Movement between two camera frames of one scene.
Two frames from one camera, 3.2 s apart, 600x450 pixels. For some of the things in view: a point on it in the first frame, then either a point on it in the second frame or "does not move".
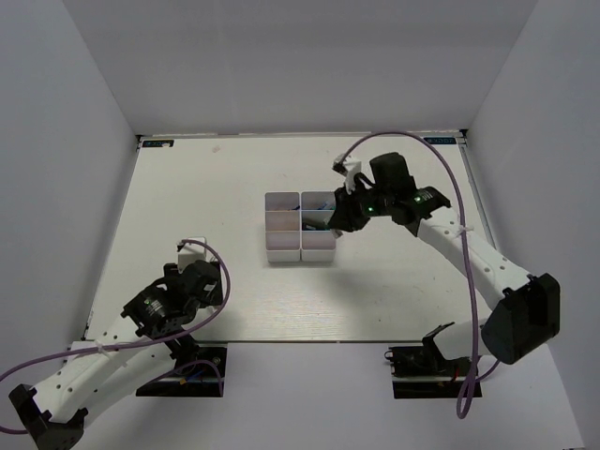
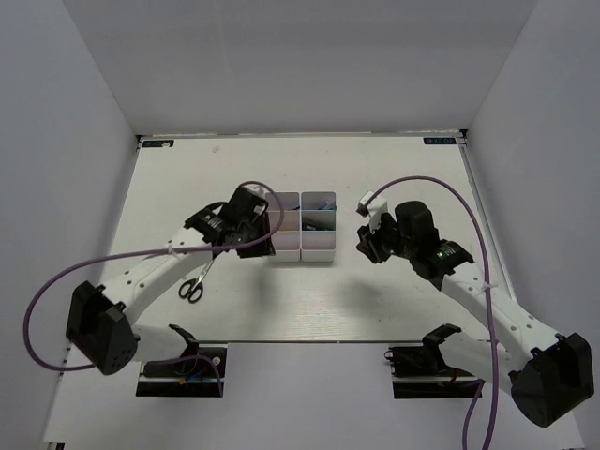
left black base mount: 199,371 does not move
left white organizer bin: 282,226 does not move
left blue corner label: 157,143 does not move
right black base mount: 423,372 does not move
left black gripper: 216,296 -> 265,248
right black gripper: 345,217 -> 368,243
